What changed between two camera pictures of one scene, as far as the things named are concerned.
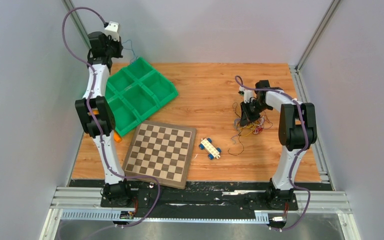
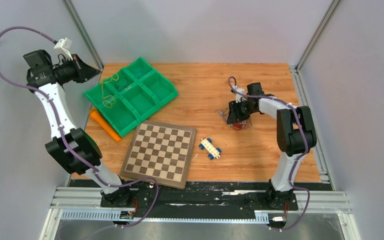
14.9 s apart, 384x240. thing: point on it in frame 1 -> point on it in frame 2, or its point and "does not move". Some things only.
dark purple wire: [234, 120] -> [224, 113]
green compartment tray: [136, 92] does not move
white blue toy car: [213, 151] does not move
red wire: [259, 129] -> [238, 125]
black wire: [239, 138] -> [120, 84]
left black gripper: [108, 39] -> [83, 72]
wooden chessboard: [162, 151] does not move
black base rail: [253, 196] does not move
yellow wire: [252, 125] -> [109, 100]
